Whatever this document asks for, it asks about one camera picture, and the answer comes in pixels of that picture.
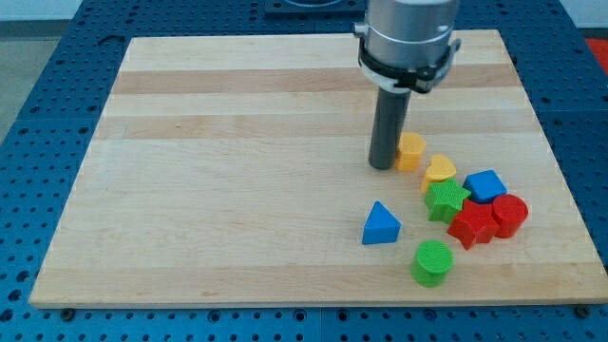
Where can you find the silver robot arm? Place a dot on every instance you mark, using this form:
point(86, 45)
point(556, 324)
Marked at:
point(405, 45)

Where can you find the wooden board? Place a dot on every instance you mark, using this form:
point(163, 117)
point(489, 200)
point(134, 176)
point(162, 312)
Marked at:
point(233, 172)

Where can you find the blue triangle block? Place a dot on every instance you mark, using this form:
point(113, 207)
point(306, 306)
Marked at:
point(381, 226)

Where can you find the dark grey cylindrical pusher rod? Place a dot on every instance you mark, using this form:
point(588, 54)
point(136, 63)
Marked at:
point(390, 113)

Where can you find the yellow hexagon block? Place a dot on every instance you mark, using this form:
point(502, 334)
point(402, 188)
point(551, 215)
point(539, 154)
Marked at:
point(410, 150)

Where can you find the yellow heart block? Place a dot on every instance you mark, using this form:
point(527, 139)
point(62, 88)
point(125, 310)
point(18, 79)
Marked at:
point(440, 168)

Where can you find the green star block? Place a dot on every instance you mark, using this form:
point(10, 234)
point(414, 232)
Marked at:
point(445, 200)

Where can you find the green cylinder block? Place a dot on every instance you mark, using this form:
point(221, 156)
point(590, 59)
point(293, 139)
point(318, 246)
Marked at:
point(432, 262)

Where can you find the red star block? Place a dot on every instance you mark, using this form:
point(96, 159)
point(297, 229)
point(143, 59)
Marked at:
point(474, 224)

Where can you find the blue cube block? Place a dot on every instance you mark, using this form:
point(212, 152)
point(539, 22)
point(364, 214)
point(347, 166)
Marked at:
point(484, 186)

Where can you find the red cylinder block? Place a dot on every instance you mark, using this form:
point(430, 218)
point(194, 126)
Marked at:
point(510, 212)

